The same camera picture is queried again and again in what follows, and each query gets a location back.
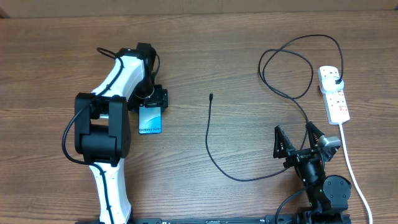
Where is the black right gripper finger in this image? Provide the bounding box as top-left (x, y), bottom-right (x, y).
top-left (273, 126), bottom-right (295, 159)
top-left (306, 121), bottom-right (324, 149)

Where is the blue Samsung Galaxy smartphone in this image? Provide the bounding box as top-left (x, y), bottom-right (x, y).
top-left (139, 106), bottom-right (162, 134)

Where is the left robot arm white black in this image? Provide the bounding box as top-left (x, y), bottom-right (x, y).
top-left (68, 42), bottom-right (168, 223)

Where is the white charger plug adapter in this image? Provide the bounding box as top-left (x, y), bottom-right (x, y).
top-left (320, 77), bottom-right (345, 94)

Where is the white power strip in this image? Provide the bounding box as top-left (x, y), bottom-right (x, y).
top-left (317, 65), bottom-right (350, 125)

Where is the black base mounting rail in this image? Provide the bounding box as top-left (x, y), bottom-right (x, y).
top-left (75, 213), bottom-right (352, 224)

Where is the white power strip cord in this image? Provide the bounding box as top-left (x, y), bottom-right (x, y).
top-left (338, 123), bottom-right (374, 224)

